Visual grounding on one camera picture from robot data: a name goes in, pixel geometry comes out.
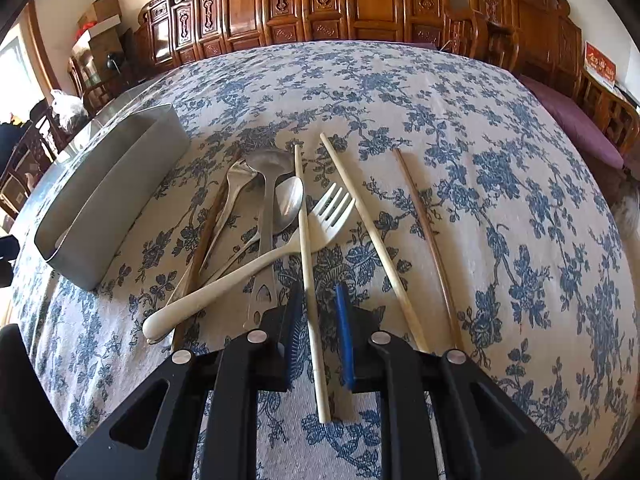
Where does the grey metal utensil container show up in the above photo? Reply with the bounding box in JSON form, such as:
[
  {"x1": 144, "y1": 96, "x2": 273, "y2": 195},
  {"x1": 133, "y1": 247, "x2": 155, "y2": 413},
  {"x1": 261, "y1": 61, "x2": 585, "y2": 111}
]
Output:
[{"x1": 34, "y1": 104, "x2": 190, "y2": 292}]

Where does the wooden armchair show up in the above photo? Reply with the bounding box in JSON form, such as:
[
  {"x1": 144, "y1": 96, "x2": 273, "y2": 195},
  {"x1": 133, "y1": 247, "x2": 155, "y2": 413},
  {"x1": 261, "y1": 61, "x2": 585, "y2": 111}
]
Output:
[{"x1": 442, "y1": 10, "x2": 516, "y2": 71}]

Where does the white plastic bag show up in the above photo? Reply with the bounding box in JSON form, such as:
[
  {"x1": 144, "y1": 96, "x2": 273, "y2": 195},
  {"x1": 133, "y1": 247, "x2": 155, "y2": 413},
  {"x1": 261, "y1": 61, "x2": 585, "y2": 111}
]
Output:
[{"x1": 50, "y1": 89, "x2": 87, "y2": 131}]

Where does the purple seat cushion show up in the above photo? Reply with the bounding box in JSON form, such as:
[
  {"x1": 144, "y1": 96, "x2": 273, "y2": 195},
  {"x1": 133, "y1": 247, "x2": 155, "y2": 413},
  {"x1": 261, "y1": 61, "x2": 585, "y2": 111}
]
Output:
[{"x1": 517, "y1": 74, "x2": 626, "y2": 170}]

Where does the wooden chair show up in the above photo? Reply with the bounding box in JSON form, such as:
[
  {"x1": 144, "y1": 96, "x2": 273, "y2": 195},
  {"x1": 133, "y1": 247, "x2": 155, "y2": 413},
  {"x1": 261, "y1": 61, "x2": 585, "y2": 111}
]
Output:
[
  {"x1": 67, "y1": 50, "x2": 132, "y2": 113},
  {"x1": 0, "y1": 112, "x2": 68, "y2": 221}
]

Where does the brown cardboard box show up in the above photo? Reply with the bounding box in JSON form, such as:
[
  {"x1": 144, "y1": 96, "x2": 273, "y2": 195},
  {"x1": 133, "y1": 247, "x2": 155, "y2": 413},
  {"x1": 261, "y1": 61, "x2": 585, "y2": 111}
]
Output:
[{"x1": 92, "y1": 0, "x2": 122, "y2": 22}]

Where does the brown wooden chopstick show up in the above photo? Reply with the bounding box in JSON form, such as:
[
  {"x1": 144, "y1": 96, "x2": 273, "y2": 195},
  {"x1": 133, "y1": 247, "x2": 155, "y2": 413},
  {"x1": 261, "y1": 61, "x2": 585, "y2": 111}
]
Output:
[
  {"x1": 392, "y1": 147, "x2": 463, "y2": 351},
  {"x1": 170, "y1": 150, "x2": 243, "y2": 353}
]

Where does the wooden side table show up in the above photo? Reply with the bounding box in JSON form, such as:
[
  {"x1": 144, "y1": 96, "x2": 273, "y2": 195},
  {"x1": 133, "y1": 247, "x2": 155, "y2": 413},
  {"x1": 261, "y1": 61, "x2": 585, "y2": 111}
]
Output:
[{"x1": 580, "y1": 70, "x2": 640, "y2": 158}]

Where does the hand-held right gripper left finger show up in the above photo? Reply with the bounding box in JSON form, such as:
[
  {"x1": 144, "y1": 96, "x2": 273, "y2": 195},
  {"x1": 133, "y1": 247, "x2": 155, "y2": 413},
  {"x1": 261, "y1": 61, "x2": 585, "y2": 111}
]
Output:
[{"x1": 54, "y1": 287, "x2": 307, "y2": 480}]

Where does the white plastic fork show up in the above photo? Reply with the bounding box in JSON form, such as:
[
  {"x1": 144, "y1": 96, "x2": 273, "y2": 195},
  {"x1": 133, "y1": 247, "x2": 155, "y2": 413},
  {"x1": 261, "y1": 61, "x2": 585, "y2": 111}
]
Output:
[{"x1": 142, "y1": 186, "x2": 357, "y2": 340}]

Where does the white and red box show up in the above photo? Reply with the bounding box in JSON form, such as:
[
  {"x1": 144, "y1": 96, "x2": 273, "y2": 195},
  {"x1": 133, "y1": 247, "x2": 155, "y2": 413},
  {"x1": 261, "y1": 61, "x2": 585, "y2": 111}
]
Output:
[{"x1": 74, "y1": 14, "x2": 122, "y2": 46}]

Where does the steel ladle spoon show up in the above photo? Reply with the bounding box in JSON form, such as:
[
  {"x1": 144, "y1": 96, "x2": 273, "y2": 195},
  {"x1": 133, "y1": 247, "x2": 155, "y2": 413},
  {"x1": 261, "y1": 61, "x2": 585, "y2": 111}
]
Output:
[{"x1": 243, "y1": 148, "x2": 295, "y2": 328}]

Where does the blue floral tablecloth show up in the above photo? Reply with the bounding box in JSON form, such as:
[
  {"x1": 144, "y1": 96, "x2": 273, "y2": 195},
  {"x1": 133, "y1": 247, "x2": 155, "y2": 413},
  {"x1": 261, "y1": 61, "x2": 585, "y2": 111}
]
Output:
[{"x1": 10, "y1": 40, "x2": 636, "y2": 480}]

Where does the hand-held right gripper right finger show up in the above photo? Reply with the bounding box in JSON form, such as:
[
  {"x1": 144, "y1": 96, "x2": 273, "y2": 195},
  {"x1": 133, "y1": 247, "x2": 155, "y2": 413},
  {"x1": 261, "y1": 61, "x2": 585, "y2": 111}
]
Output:
[{"x1": 335, "y1": 282, "x2": 585, "y2": 480}]

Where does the light wooden chopstick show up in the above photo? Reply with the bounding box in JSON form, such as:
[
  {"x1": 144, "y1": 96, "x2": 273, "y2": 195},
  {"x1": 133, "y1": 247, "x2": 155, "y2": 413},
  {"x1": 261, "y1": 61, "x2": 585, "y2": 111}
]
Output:
[
  {"x1": 320, "y1": 132, "x2": 431, "y2": 353},
  {"x1": 294, "y1": 144, "x2": 332, "y2": 425}
]

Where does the black object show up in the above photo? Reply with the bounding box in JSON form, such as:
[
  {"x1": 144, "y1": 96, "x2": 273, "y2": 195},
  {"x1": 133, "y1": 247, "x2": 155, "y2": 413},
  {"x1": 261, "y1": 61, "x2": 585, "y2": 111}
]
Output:
[{"x1": 102, "y1": 52, "x2": 126, "y2": 78}]

